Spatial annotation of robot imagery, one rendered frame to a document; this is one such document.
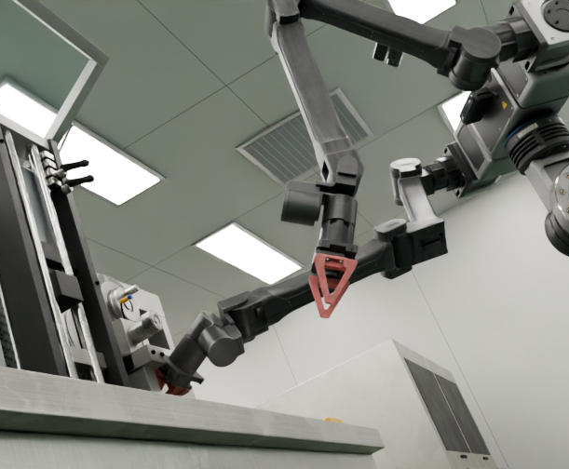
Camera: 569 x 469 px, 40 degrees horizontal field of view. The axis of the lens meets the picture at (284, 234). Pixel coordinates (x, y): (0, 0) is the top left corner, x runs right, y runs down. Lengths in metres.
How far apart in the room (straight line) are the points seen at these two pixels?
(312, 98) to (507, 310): 4.54
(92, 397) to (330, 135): 0.79
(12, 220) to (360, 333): 5.08
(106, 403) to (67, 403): 0.06
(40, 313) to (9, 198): 0.18
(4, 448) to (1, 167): 0.58
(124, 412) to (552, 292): 5.21
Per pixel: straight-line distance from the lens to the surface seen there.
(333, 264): 1.26
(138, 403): 0.81
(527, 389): 5.78
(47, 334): 1.05
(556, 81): 1.73
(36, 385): 0.69
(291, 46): 1.52
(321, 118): 1.43
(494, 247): 5.98
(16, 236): 1.12
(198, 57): 3.49
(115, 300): 1.48
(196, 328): 1.47
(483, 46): 1.57
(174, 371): 1.45
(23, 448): 0.70
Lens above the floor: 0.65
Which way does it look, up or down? 24 degrees up
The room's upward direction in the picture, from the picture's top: 23 degrees counter-clockwise
